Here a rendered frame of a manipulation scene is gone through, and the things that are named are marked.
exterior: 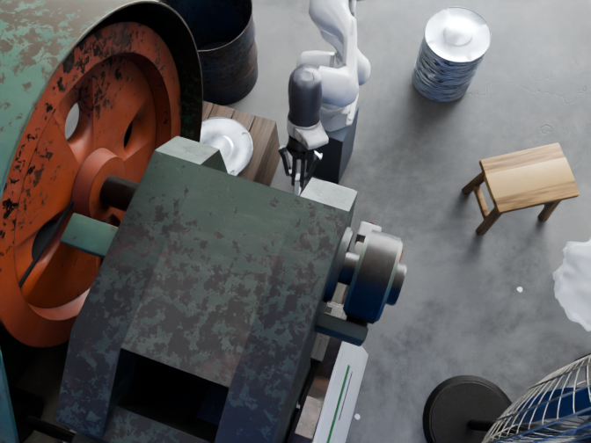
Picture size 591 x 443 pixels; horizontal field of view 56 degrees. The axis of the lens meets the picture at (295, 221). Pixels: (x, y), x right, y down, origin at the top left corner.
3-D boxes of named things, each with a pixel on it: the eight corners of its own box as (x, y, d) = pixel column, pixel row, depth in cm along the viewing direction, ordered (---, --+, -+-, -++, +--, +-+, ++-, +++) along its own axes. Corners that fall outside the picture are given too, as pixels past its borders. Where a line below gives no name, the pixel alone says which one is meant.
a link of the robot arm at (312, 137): (291, 104, 155) (290, 119, 159) (279, 131, 146) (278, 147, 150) (336, 112, 153) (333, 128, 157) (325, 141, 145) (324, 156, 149)
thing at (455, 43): (415, 18, 253) (415, 17, 253) (475, 0, 255) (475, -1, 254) (439, 70, 244) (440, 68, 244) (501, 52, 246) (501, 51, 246)
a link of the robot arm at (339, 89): (309, -16, 154) (286, 87, 147) (376, -6, 152) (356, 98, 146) (310, 8, 164) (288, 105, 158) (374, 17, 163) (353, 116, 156)
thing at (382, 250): (343, 240, 132) (349, 208, 111) (390, 255, 130) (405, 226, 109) (313, 330, 126) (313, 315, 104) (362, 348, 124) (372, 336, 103)
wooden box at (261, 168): (207, 134, 276) (193, 98, 243) (280, 156, 271) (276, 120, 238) (177, 207, 264) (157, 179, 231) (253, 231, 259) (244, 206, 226)
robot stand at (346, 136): (317, 140, 273) (318, 90, 230) (352, 152, 270) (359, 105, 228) (302, 170, 268) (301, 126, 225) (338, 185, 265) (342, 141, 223)
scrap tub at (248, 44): (199, 29, 295) (178, -40, 250) (273, 50, 290) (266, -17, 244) (167, 96, 283) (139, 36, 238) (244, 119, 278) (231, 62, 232)
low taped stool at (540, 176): (529, 173, 265) (559, 141, 233) (548, 221, 257) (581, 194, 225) (459, 189, 263) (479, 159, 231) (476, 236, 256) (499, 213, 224)
